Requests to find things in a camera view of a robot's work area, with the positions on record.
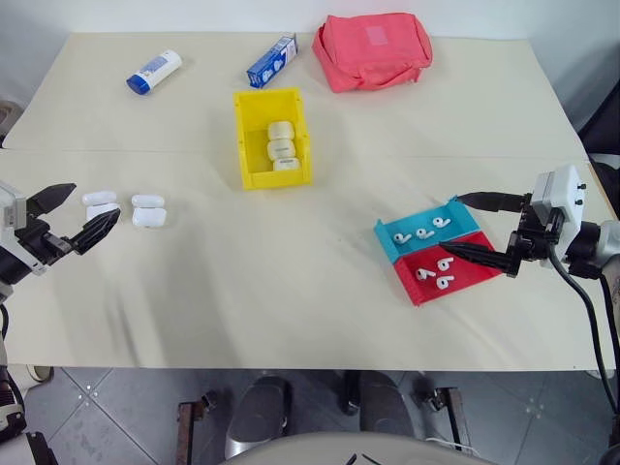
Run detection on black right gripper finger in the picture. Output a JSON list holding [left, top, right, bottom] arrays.
[[456, 191, 528, 213], [442, 242, 512, 273]]

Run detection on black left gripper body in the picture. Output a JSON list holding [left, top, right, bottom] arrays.
[[14, 214, 76, 267]]

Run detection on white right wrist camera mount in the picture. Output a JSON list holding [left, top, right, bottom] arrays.
[[530, 164, 591, 270]]

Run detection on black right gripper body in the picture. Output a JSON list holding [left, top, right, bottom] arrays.
[[503, 193, 564, 278]]

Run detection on white bottle with blue cap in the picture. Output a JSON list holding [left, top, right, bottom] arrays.
[[125, 48, 184, 96]]

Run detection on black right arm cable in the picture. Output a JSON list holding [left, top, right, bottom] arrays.
[[545, 236, 620, 440]]

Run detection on blue and white carton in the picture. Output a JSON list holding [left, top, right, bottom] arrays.
[[245, 31, 299, 90]]

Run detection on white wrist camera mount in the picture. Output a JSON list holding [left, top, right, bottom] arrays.
[[530, 164, 591, 270], [0, 181, 29, 233]]

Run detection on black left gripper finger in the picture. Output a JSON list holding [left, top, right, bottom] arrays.
[[72, 208, 122, 257], [26, 182, 78, 217]]

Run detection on red plastic tray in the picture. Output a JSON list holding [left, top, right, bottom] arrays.
[[392, 231, 506, 308]]

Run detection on yellow plastic bin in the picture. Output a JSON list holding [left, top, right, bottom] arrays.
[[232, 86, 316, 192]]

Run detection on black chair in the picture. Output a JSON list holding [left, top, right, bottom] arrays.
[[576, 80, 620, 157]]

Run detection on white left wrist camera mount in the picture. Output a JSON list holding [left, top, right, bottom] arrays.
[[0, 181, 29, 233]]

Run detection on rusty metal frame bar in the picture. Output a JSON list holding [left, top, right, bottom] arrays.
[[175, 400, 196, 465], [446, 386, 472, 452]]

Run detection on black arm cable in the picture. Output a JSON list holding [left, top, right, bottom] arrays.
[[0, 302, 28, 430], [545, 236, 620, 440]]

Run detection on open white charging case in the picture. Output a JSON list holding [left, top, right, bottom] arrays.
[[80, 189, 121, 222], [131, 193, 168, 229]]

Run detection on blue plastic tray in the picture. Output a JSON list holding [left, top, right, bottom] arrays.
[[373, 194, 481, 264]]

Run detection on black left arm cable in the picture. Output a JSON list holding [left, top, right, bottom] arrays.
[[0, 302, 28, 430]]

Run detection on beige robot torso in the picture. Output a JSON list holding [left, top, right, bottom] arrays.
[[226, 430, 501, 465]]

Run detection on pink fabric pouch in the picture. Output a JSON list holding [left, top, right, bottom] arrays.
[[310, 14, 434, 95]]

